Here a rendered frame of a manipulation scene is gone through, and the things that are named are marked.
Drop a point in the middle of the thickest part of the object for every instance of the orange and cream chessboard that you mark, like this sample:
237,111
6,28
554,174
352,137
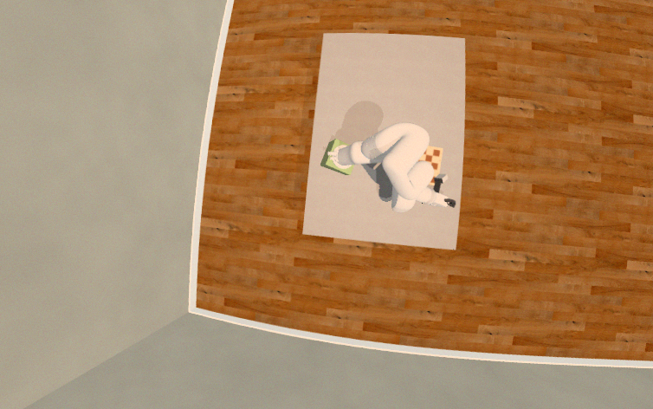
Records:
433,155

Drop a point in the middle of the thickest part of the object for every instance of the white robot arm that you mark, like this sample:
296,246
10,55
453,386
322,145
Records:
409,142

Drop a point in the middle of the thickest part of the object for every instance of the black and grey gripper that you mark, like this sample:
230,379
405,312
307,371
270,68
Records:
442,201

